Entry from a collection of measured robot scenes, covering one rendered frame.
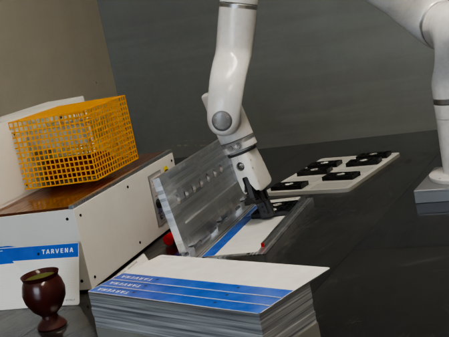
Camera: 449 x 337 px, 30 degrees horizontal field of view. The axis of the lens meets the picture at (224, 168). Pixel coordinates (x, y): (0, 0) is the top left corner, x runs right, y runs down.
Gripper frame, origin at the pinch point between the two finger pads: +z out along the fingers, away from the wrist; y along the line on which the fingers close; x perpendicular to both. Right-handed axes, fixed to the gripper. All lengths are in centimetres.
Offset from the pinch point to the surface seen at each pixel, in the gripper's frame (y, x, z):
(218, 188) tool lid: 3.1, 10.9, -8.1
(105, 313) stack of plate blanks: -67, 9, -3
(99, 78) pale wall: 227, 151, -58
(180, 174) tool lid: -14.7, 10.4, -16.7
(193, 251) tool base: -23.8, 10.5, -0.3
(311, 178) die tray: 44.5, 0.4, 3.7
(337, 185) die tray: 31.6, -9.9, 5.9
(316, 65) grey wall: 226, 34, -20
